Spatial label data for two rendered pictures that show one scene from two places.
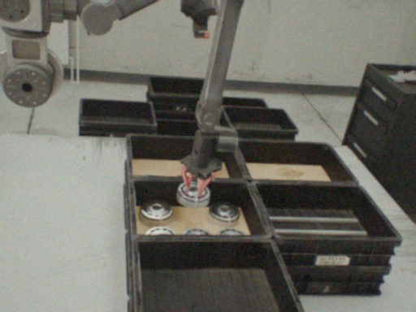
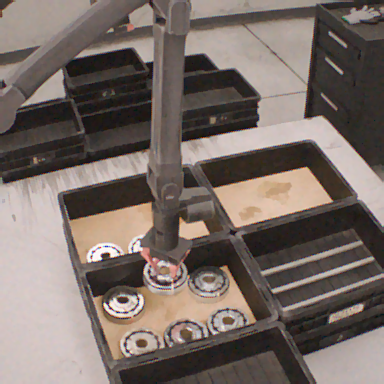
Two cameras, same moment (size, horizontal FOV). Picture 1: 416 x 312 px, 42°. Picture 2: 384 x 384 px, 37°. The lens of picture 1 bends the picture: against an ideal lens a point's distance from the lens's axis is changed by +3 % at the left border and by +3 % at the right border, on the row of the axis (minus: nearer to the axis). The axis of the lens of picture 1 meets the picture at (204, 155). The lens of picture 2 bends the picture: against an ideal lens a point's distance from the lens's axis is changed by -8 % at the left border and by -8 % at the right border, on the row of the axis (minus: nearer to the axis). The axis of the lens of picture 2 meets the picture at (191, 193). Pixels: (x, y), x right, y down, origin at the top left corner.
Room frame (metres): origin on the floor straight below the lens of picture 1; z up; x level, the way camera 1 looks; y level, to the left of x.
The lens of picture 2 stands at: (0.43, 0.07, 1.99)
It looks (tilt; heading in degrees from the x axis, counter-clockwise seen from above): 41 degrees down; 353
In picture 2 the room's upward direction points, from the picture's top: 1 degrees clockwise
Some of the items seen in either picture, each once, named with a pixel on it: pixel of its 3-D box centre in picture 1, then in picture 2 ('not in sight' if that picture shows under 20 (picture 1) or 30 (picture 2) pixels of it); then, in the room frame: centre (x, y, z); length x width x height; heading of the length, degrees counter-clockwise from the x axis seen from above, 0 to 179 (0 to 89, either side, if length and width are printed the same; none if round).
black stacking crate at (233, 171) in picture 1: (182, 171); (139, 229); (1.60, 0.07, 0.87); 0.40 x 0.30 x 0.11; 103
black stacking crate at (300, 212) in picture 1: (317, 224); (322, 268); (1.40, -0.39, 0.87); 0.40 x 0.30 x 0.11; 103
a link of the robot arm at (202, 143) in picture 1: (205, 140); (168, 214); (1.38, 0.00, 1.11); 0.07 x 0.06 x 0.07; 104
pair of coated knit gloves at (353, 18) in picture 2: (407, 76); (361, 14); (2.99, -1.08, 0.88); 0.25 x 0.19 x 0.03; 104
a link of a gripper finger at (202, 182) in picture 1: (199, 179); (169, 259); (1.37, 0.01, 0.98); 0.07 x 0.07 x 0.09; 57
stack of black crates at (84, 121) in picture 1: (115, 147); (42, 165); (2.56, 0.50, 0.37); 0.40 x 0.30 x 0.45; 104
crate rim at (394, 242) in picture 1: (320, 211); (326, 255); (1.40, -0.39, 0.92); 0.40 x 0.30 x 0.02; 103
